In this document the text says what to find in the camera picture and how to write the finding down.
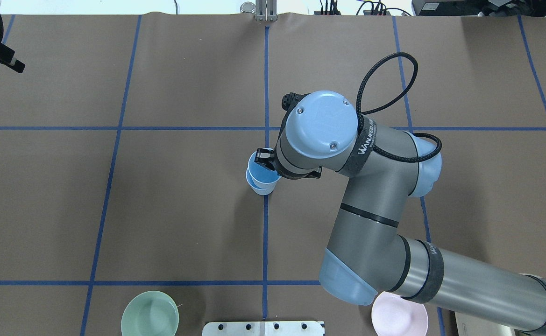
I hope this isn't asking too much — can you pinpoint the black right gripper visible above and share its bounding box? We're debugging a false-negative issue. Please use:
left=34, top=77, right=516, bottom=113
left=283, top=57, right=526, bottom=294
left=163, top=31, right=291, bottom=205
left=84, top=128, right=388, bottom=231
left=253, top=147, right=322, bottom=180

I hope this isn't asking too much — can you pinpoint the light blue cup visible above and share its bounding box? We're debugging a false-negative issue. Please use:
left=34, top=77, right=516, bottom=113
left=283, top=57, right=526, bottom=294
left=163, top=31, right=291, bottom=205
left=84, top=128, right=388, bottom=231
left=246, top=169, right=274, bottom=196
left=247, top=151, right=281, bottom=189

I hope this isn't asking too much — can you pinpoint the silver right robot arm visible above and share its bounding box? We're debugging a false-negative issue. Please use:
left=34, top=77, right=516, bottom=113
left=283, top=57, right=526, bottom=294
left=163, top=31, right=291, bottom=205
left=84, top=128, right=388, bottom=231
left=255, top=90, right=546, bottom=336

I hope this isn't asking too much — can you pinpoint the green plastic bowl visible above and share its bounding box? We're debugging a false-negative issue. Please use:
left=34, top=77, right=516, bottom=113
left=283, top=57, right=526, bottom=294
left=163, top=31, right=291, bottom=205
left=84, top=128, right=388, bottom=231
left=121, top=291, right=180, bottom=336

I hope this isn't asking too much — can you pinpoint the pink plastic bowl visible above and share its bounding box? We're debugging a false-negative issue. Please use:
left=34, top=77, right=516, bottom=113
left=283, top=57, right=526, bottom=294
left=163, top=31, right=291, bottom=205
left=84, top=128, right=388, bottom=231
left=371, top=292, right=429, bottom=336

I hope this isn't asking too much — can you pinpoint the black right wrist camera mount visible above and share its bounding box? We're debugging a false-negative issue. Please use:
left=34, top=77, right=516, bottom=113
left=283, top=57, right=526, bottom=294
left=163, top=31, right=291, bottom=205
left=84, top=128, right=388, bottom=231
left=281, top=93, right=307, bottom=112

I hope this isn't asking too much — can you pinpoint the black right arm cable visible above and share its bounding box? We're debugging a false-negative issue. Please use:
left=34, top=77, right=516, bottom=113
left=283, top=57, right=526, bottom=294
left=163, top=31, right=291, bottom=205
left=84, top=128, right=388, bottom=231
left=355, top=52, right=443, bottom=164

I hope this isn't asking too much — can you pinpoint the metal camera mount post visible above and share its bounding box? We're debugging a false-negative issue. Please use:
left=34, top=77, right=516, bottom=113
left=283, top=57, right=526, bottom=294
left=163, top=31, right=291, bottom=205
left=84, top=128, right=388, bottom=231
left=240, top=0, right=278, bottom=22

